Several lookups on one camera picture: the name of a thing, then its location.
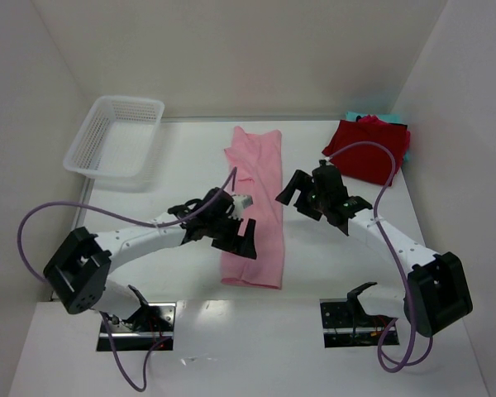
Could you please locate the pink t shirt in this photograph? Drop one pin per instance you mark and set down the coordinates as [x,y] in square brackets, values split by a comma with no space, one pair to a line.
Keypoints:
[259,173]

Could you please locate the red t shirt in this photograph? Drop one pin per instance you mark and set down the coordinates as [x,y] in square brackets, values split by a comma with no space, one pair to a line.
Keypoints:
[368,149]

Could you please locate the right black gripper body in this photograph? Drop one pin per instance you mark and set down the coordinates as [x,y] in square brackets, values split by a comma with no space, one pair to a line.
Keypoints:
[308,198]

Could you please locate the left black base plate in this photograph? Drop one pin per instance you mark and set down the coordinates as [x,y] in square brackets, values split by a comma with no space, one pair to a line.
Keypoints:
[158,329]

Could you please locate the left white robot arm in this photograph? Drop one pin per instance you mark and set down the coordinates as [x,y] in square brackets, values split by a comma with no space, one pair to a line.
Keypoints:
[79,270]

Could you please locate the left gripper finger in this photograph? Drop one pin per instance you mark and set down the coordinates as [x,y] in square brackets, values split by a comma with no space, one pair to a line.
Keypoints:
[246,247]
[226,235]

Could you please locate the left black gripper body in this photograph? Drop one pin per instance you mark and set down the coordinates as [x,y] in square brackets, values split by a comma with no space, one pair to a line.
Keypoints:
[226,231]

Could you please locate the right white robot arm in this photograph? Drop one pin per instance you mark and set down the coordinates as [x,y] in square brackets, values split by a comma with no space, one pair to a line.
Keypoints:
[435,292]

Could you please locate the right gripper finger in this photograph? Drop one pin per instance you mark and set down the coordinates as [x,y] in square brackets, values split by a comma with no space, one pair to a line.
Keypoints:
[301,182]
[306,205]

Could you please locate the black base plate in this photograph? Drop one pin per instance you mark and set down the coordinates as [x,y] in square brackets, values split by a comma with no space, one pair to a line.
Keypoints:
[158,329]
[341,328]

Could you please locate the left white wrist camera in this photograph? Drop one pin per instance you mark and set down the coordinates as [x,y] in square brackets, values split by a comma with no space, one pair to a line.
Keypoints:
[241,202]

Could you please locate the teal t shirt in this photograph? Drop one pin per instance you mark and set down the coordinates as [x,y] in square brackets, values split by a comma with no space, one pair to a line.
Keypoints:
[381,119]

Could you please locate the white plastic basket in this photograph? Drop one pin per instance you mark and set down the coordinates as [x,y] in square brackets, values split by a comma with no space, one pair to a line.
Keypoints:
[117,139]

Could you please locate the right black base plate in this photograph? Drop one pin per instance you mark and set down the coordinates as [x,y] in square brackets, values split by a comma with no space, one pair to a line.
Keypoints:
[341,328]

